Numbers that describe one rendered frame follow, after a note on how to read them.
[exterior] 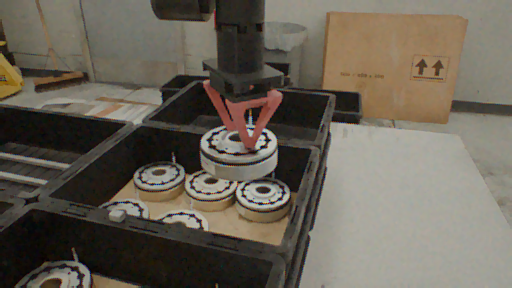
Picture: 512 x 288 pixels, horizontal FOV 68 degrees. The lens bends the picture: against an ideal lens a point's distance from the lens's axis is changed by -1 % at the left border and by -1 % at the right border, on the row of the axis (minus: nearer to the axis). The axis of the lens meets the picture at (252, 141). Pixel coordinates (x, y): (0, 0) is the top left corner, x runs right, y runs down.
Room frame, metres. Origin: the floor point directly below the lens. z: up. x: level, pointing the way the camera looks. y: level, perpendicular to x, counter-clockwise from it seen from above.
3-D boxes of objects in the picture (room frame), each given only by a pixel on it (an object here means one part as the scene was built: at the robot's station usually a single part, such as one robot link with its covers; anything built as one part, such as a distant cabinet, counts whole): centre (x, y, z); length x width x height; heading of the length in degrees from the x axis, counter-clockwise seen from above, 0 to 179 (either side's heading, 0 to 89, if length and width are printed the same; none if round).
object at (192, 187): (0.62, 0.08, 0.86); 0.10 x 0.10 x 0.01
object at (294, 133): (0.84, 0.02, 0.87); 0.40 x 0.30 x 0.11; 73
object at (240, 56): (0.46, 0.01, 1.16); 0.10 x 0.07 x 0.07; 28
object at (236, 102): (0.44, 0.01, 1.09); 0.07 x 0.07 x 0.09; 28
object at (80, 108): (1.35, 0.74, 0.71); 0.22 x 0.19 x 0.01; 77
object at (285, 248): (0.56, 0.10, 0.92); 0.40 x 0.30 x 0.02; 73
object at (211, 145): (0.45, 0.02, 1.04); 0.10 x 0.10 x 0.01
